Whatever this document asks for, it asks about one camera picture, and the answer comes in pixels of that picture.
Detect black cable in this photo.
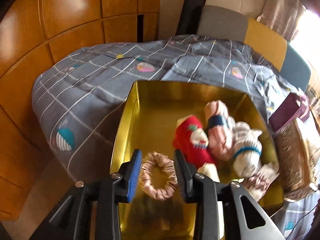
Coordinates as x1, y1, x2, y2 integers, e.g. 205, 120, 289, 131
285, 202, 320, 240

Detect wooden wardrobe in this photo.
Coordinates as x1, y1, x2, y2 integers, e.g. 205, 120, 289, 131
1, 0, 160, 220

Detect pink patterned curtain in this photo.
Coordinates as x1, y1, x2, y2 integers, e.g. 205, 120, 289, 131
257, 0, 305, 42

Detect red santa sock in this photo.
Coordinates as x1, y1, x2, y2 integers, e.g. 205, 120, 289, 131
173, 115, 220, 182

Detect grey yellow blue headboard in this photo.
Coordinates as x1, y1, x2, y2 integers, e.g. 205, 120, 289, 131
197, 5, 311, 91

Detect gold tin box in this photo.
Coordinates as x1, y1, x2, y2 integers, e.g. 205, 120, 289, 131
110, 81, 278, 239

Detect white work gloves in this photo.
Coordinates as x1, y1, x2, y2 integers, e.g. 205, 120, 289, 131
231, 121, 263, 178

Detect pink sock bundle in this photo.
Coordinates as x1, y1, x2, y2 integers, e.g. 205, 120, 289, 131
204, 100, 234, 161

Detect purple cardboard box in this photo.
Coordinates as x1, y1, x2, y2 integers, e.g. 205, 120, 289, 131
269, 92, 310, 133

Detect black rolled mat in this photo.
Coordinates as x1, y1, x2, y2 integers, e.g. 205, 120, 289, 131
176, 0, 206, 36

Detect pink satin scrunchie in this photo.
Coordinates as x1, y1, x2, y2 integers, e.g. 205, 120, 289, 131
139, 152, 178, 201

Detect ornate gold tissue box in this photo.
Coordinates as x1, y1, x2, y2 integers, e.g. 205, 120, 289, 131
274, 118, 319, 202

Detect grey checked bed quilt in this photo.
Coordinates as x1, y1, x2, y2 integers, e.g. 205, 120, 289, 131
31, 34, 320, 240

